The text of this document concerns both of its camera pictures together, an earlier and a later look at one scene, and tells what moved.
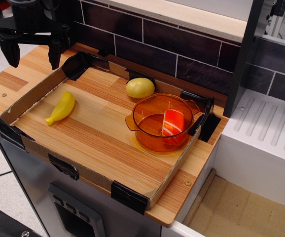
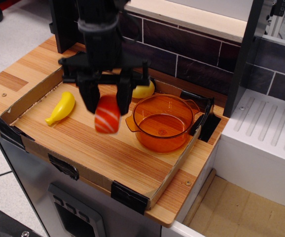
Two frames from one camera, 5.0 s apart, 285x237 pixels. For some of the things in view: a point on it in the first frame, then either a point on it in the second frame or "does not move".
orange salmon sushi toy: [173, 122] → [107, 115]
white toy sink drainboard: [259, 148] does not move
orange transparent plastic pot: [147, 120] does not move
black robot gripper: [32, 21] → [102, 59]
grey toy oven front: [68, 207] does not move
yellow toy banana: [64, 108] does not move
